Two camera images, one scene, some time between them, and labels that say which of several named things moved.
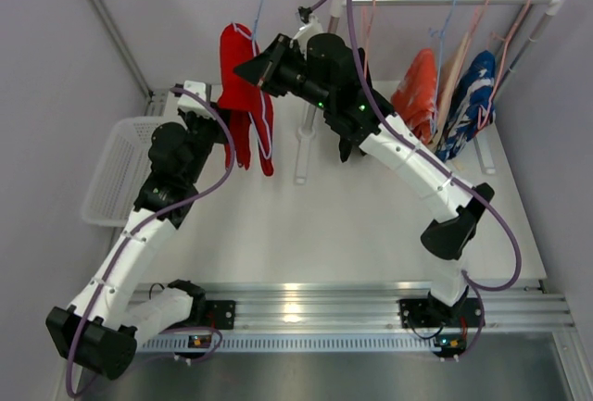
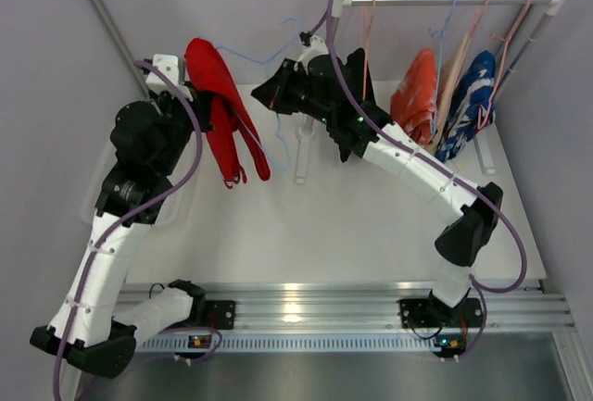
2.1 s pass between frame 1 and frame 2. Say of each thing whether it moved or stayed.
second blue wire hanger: stayed
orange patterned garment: stayed
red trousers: moved
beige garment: stayed
